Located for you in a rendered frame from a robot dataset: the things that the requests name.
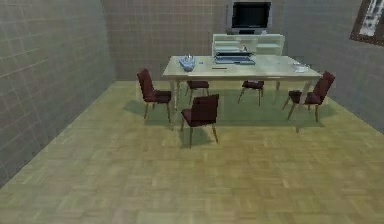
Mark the dark red dining chair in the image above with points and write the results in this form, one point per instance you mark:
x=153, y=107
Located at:
x=315, y=93
x=197, y=84
x=201, y=111
x=151, y=93
x=253, y=85

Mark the thin dark pencil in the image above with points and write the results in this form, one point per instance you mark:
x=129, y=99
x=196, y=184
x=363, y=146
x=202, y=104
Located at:
x=219, y=68

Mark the grey open laptop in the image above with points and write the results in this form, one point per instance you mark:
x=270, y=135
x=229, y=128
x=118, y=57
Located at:
x=233, y=58

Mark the pale wooden dining table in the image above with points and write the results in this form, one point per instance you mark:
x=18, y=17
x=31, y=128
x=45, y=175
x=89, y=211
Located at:
x=263, y=70

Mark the blue bowl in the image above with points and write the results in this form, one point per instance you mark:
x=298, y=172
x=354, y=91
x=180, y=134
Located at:
x=187, y=62

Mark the pale green shelf cabinet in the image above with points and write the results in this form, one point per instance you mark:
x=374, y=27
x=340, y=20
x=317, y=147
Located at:
x=266, y=43

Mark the dark framed wall picture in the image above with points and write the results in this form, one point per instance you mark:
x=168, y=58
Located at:
x=370, y=20

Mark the grey television set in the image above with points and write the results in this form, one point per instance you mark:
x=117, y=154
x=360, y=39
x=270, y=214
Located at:
x=249, y=16

